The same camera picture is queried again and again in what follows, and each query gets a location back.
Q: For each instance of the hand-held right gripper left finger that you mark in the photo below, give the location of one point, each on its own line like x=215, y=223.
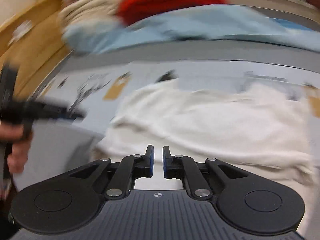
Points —
x=151, y=162

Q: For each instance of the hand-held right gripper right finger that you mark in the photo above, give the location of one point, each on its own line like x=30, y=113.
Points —
x=164, y=163

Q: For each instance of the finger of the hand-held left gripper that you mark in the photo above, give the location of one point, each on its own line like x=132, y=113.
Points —
x=55, y=111

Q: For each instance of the white garment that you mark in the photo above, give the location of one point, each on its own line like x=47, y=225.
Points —
x=200, y=130

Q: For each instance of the person's left hand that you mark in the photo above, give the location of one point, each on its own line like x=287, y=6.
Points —
x=18, y=152

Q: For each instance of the tissue pack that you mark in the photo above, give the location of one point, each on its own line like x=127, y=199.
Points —
x=21, y=33

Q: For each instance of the cream folded blanket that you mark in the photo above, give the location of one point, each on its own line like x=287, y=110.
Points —
x=90, y=10

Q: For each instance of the light blue sheet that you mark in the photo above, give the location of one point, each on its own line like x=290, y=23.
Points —
x=175, y=27

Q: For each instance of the red blanket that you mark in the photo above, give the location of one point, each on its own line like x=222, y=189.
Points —
x=170, y=0

